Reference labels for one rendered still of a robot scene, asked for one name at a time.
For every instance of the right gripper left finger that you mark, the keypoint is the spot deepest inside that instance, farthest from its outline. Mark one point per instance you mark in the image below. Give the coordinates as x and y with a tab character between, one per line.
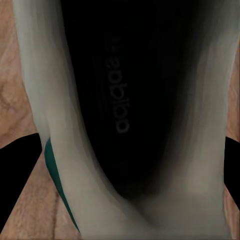
17	161

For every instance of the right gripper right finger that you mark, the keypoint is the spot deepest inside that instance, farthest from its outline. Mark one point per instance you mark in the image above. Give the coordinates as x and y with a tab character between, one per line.
232	168

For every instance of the gym shoe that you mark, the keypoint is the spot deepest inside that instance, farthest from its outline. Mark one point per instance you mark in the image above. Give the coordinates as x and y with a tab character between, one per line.
130	101

